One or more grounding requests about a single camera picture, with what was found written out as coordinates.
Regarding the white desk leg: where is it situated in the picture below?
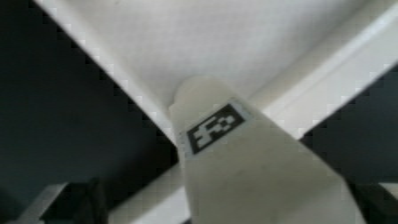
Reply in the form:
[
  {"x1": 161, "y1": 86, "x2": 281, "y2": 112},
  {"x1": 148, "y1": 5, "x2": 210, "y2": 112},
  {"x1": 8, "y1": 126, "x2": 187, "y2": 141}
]
[{"x1": 171, "y1": 77, "x2": 367, "y2": 224}]

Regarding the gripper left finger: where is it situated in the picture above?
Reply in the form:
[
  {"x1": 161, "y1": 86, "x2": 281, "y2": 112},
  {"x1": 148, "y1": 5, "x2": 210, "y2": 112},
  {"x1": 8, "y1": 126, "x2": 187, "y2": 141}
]
[{"x1": 15, "y1": 179, "x2": 107, "y2": 224}]

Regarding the white desk top tray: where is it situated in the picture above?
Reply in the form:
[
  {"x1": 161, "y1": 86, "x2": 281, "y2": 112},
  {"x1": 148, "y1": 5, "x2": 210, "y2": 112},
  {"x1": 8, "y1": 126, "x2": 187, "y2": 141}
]
[{"x1": 34, "y1": 0, "x2": 398, "y2": 130}]

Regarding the white L-shaped fence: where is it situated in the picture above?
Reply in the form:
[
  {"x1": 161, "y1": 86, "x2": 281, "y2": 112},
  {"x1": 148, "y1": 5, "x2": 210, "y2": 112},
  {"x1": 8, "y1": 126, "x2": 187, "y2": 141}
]
[{"x1": 111, "y1": 3, "x2": 398, "y2": 224}]

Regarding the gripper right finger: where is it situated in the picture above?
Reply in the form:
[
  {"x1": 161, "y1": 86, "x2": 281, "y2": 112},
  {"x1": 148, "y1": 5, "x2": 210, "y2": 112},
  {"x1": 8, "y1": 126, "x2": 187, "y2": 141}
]
[{"x1": 351, "y1": 183, "x2": 398, "y2": 224}]

